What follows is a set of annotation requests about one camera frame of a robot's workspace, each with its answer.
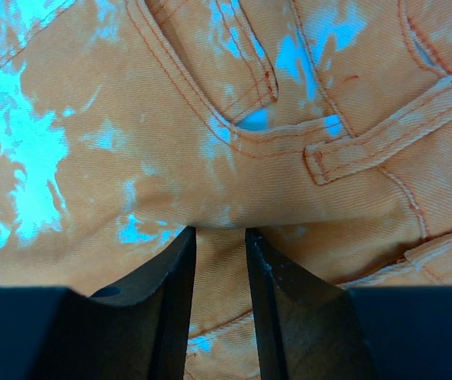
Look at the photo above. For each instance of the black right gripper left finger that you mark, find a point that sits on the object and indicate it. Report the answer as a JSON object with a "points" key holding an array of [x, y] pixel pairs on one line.
{"points": [[134, 328]]}

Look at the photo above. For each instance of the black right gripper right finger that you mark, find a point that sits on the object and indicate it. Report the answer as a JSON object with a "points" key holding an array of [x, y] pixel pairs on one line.
{"points": [[307, 328]]}

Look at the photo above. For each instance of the orange white tie-dye trousers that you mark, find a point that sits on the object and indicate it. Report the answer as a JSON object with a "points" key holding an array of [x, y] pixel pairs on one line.
{"points": [[325, 124]]}

